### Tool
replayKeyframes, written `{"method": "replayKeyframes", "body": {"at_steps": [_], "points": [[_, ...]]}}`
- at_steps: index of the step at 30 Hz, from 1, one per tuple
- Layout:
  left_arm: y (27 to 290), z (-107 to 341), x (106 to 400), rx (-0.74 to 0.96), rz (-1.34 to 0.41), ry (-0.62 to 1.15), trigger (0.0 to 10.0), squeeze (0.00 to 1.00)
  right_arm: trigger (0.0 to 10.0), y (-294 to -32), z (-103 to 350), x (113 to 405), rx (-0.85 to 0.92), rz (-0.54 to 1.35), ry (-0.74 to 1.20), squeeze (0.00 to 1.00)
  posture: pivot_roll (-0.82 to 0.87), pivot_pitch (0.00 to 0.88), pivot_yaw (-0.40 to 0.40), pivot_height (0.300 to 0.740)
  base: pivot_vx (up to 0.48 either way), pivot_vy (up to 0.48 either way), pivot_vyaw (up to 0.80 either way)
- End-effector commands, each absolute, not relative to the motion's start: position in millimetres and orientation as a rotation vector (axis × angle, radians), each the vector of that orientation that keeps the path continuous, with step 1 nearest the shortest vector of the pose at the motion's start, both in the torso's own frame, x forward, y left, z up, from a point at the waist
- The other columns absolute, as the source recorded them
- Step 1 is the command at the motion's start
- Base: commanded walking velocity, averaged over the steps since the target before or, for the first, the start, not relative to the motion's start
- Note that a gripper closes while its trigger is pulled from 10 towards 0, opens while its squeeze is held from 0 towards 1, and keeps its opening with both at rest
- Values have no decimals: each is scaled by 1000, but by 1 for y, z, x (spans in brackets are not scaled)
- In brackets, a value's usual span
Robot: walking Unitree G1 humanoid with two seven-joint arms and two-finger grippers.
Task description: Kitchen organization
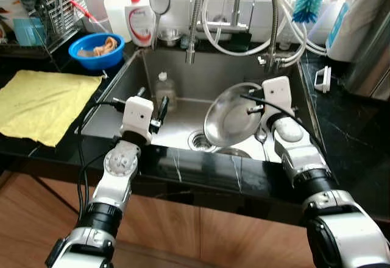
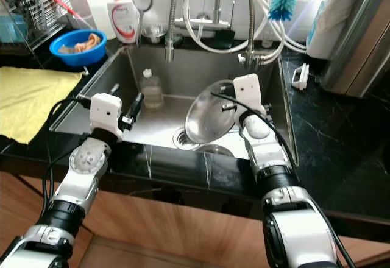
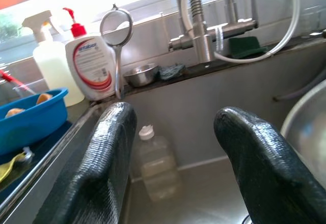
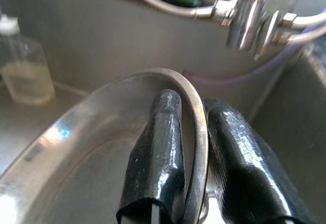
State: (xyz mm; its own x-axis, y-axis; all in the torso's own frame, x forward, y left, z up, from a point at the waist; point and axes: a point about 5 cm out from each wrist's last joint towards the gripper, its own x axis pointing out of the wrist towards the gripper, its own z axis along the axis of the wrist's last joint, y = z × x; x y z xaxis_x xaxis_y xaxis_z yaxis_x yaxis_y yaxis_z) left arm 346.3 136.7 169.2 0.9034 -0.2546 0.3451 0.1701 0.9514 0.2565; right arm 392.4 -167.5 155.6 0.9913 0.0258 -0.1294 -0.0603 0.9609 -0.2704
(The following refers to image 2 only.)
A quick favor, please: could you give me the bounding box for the deep steel mixing bowl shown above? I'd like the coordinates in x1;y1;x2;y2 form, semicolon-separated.
185;79;241;144

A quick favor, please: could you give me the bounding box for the clear plastic bottle white cap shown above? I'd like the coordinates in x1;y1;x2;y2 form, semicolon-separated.
139;68;164;110

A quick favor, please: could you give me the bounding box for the stainless steel sink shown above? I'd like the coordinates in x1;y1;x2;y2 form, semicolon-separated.
49;46;299;165

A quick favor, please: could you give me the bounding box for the blue plastic bowl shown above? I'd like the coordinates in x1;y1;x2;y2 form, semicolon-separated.
49;29;107;68

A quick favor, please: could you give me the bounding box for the orange scrubber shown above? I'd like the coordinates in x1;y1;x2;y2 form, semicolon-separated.
64;32;101;54

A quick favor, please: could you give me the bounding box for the small steel bowl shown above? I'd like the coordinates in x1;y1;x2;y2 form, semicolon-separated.
141;26;165;42

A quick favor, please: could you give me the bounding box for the white soap bottle red pump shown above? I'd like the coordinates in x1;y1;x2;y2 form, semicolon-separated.
107;0;140;44

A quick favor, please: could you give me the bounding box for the green sponge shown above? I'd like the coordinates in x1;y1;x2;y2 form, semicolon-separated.
210;29;233;43

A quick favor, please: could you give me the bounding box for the white plastic clip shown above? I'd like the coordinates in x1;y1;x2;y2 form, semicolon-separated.
291;63;310;91

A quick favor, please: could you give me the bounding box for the steel filter tap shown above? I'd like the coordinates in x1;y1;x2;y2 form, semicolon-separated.
241;0;275;69

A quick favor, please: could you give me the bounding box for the steel spring neck faucet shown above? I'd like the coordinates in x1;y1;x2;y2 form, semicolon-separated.
166;0;238;63

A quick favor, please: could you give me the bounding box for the translucent white spray bottle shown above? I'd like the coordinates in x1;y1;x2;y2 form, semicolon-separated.
85;0;115;37

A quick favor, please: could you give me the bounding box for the yellow cloth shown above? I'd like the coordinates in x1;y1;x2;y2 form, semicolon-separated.
0;67;85;145

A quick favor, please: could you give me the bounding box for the white jug blue label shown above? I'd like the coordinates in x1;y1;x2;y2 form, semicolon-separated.
305;0;333;60

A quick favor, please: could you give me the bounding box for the tall steel appliance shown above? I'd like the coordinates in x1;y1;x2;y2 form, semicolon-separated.
320;0;390;98

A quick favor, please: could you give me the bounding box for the wooden cabinet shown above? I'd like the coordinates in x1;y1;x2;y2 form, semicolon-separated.
0;171;390;268

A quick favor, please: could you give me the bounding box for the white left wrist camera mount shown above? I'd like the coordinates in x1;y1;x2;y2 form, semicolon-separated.
90;93;124;139

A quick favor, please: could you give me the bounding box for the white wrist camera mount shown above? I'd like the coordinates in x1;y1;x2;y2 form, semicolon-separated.
233;73;268;119
90;93;124;139

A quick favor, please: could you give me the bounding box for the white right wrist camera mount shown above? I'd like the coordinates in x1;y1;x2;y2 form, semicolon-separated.
233;73;268;119

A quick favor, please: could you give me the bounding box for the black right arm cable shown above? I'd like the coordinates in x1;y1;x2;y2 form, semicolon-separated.
210;90;357;268

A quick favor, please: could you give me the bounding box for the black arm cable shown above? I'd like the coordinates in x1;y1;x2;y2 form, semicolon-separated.
44;96;98;220
210;90;357;268

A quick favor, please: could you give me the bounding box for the white hose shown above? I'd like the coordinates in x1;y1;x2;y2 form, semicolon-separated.
183;0;308;66

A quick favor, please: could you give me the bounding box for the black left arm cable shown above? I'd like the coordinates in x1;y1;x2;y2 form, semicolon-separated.
44;96;98;220

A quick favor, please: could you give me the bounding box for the red handled utensil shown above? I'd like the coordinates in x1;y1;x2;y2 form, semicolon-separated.
52;0;80;22

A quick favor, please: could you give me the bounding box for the wire dish rack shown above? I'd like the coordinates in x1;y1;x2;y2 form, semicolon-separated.
0;0;65;51

